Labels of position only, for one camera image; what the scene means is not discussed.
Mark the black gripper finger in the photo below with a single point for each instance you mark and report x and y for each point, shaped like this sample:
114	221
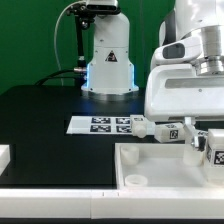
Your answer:
191	136

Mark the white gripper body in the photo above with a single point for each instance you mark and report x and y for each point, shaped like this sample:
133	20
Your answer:
175	92

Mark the white square tabletop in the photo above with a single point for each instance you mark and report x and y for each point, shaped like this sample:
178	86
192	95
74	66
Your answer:
140	165

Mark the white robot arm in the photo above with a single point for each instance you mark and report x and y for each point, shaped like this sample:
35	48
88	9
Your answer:
109	72

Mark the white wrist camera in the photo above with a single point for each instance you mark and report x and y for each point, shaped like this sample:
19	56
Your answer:
179	52

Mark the white obstacle fence rail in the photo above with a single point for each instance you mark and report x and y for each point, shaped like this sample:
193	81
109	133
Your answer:
122	203

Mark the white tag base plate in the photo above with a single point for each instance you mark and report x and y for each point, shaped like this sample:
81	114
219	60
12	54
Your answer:
99	125

